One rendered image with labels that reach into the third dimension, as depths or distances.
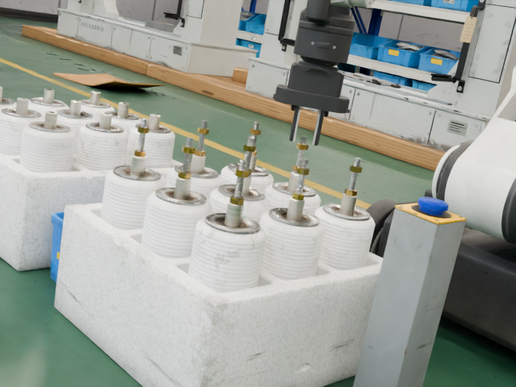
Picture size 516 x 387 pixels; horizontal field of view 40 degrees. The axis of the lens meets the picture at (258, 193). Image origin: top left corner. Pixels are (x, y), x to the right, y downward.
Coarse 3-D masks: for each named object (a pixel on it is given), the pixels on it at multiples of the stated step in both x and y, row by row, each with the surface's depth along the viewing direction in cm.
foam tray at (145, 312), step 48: (96, 240) 106; (96, 288) 106; (144, 288) 97; (192, 288) 89; (288, 288) 95; (336, 288) 102; (96, 336) 107; (144, 336) 97; (192, 336) 89; (240, 336) 91; (288, 336) 97; (336, 336) 105; (144, 384) 98; (192, 384) 90; (240, 384) 94; (288, 384) 101
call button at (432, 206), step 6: (420, 198) 94; (426, 198) 94; (432, 198) 95; (420, 204) 93; (426, 204) 92; (432, 204) 92; (438, 204) 92; (444, 204) 93; (426, 210) 93; (432, 210) 92; (438, 210) 92; (444, 210) 92
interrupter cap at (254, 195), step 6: (222, 186) 111; (228, 186) 112; (234, 186) 113; (222, 192) 108; (228, 192) 109; (252, 192) 112; (258, 192) 112; (246, 198) 107; (252, 198) 107; (258, 198) 108; (264, 198) 110
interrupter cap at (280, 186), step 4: (276, 184) 119; (280, 184) 119; (284, 184) 120; (288, 184) 121; (276, 188) 116; (280, 188) 117; (284, 188) 119; (304, 188) 120; (308, 188) 120; (280, 192) 116; (284, 192) 115; (288, 192) 115; (292, 192) 116; (304, 192) 118; (308, 192) 118; (312, 192) 118; (304, 196) 115; (308, 196) 116; (312, 196) 116
